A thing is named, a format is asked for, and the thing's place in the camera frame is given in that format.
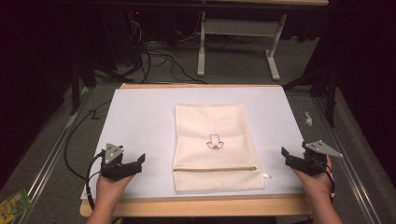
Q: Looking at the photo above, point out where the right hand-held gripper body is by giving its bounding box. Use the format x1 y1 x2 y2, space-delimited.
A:
302 139 344 177

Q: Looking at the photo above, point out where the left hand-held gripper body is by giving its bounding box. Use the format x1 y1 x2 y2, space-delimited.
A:
100 143 127 182

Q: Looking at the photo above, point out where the cream mesh zipper bag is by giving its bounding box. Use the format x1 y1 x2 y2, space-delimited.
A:
172 103 273 193

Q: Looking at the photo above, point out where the person's left hand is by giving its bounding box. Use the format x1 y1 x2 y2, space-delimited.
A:
94 174 135 213

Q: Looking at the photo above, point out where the person's right hand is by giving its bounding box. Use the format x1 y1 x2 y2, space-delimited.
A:
291 154 334 203

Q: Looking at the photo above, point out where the white table mat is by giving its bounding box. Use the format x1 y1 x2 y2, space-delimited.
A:
80 86 305 201

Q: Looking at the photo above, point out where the black stand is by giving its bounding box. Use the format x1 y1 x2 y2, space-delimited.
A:
282 66 340 129
68 54 134 117

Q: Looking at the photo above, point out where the wooden table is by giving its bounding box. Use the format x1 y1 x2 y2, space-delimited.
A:
79 82 313 218

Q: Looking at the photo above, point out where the green yellow packet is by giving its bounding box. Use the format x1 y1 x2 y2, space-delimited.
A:
0 188 33 224

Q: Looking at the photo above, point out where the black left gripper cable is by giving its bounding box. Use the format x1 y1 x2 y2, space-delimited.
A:
85 150 106 213

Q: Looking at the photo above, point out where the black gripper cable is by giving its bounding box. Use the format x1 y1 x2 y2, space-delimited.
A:
85 150 106 213
324 163 337 201

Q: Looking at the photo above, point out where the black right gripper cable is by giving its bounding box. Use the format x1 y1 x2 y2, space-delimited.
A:
324 163 337 201

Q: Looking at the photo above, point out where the metal floor rail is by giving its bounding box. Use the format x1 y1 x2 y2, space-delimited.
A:
312 95 383 224
12 86 92 224

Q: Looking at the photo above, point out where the black floor cable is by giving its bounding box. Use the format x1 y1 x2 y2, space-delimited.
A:
64 99 112 182

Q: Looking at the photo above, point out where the tangle of black floor cables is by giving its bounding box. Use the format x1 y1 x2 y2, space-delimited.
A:
125 38 208 85

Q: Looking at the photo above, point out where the white metal desk frame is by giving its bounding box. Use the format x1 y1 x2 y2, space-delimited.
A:
196 10 288 82

